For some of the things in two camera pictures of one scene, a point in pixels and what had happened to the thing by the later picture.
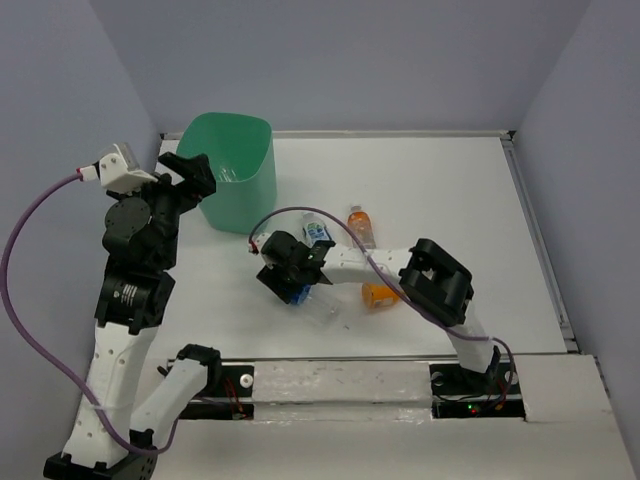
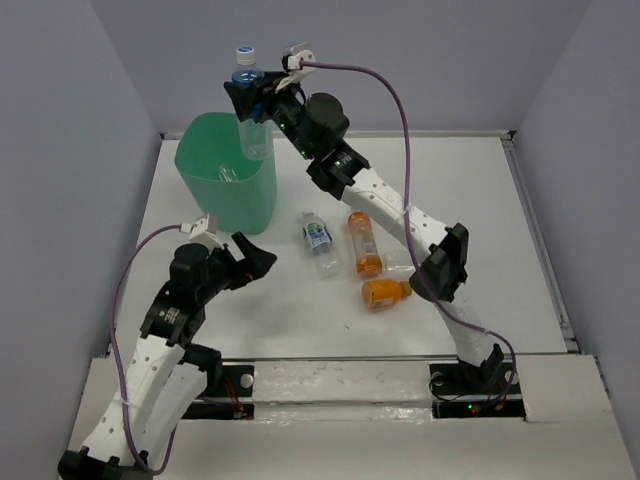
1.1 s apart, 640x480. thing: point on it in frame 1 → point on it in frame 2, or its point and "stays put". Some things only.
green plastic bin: (240, 149) stays put
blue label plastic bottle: (321, 302) → (256, 135)
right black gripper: (269, 274) → (269, 95)
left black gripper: (194, 187) → (255, 264)
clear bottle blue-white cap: (226, 174) stays put
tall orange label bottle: (361, 223) stays put
